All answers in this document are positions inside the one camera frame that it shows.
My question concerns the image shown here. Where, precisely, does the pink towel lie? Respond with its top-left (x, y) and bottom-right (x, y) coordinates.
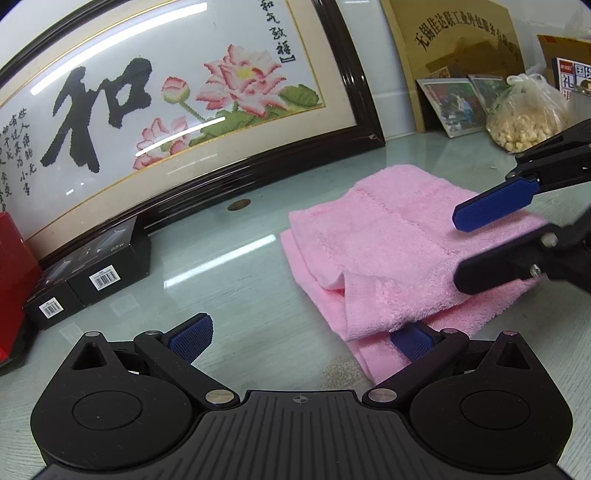
top-left (280, 165), bottom-right (546, 384)

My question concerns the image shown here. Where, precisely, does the plastic bag of snacks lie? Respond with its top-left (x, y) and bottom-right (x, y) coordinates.
top-left (486, 73), bottom-right (569, 154)

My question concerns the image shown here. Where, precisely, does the blue white product box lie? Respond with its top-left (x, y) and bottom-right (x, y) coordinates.
top-left (553, 57), bottom-right (591, 100)

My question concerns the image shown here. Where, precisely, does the black charger box right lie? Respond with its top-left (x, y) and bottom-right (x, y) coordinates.
top-left (67, 217), bottom-right (151, 306)

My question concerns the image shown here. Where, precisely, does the black charger box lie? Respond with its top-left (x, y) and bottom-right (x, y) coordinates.
top-left (24, 263), bottom-right (85, 330)
top-left (67, 217), bottom-right (151, 306)

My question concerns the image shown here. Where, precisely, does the silver framed photo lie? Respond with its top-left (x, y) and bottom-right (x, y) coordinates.
top-left (417, 78), bottom-right (486, 139)

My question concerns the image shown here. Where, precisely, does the cardboard box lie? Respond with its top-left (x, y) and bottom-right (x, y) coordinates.
top-left (537, 34), bottom-right (591, 87)

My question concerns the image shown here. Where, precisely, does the black charger box left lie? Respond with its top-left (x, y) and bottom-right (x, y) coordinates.
top-left (24, 263), bottom-right (85, 330)

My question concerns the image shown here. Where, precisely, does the gold plaque with characters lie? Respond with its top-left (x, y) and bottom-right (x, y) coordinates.
top-left (381, 0), bottom-right (525, 133)

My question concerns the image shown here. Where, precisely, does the red blender base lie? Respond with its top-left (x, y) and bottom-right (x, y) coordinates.
top-left (0, 212), bottom-right (41, 366)

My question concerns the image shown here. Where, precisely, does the framed lotus embroidery picture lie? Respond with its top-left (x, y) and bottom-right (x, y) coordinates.
top-left (1, 1), bottom-right (385, 259)

